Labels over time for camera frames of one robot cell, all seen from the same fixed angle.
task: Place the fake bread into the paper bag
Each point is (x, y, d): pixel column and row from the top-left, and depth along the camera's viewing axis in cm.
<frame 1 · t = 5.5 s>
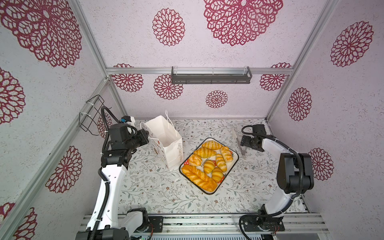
left hand: (148, 135, 74), fingers closed
right hand: (250, 141, 97), fingers open
white slotted serving tongs: (242, 151, 102), point 2 cm above the table
strawberry print rectangular tray: (230, 165, 96), on the table
long braided fake bread: (199, 178, 87), point 4 cm above the table
top fake croissant: (212, 145, 102), point 4 cm above the table
middle fake croissant: (204, 152, 97), point 6 cm above the table
right small fake bread: (226, 154, 98), point 4 cm above the table
left round fake bun: (195, 160, 94), point 5 cm above the table
center striped fake bun: (208, 166, 91), point 5 cm above the table
oblong striped fake bread: (221, 163, 94), point 4 cm above the table
lower striped fake bun: (217, 174, 89), point 3 cm above the table

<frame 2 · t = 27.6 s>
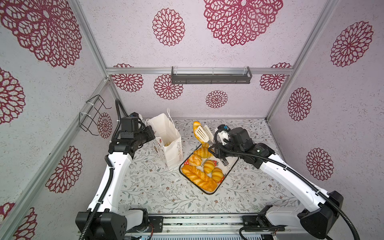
left hand: (153, 134, 77), fingers closed
right hand: (210, 146, 73), fingers closed
white slotted serving tongs: (204, 133, 74), point 31 cm above the table
oblong striped fake bread: (196, 124, 79), point 30 cm above the table
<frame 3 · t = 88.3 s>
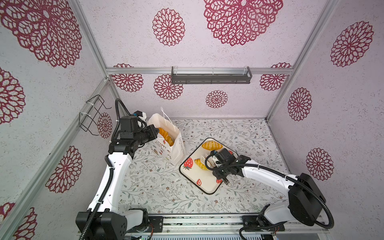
left hand: (158, 132, 76), fingers closed
right hand: (214, 170, 85), fingers closed
white slotted serving tongs: (208, 159, 75), point 22 cm above the table
long braided fake bread: (167, 137, 94), point 14 cm above the table
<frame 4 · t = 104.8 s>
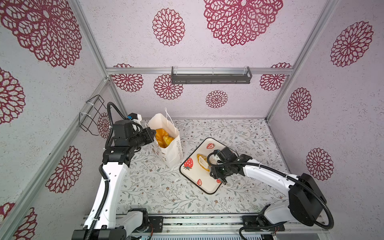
left hand: (155, 134, 72), fingers closed
right hand: (213, 171, 84), fingers open
